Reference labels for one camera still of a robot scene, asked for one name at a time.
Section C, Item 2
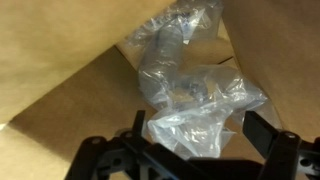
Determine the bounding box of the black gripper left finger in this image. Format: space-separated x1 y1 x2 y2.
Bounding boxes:
132 110 145 136

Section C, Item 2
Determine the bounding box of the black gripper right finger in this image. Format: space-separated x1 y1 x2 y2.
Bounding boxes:
242 111 278 157

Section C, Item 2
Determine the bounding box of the clear plastic bag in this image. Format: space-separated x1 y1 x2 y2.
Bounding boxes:
125 0 224 110
148 65 267 159

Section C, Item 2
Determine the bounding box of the brown cardboard box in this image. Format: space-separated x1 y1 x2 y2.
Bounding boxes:
0 0 320 180

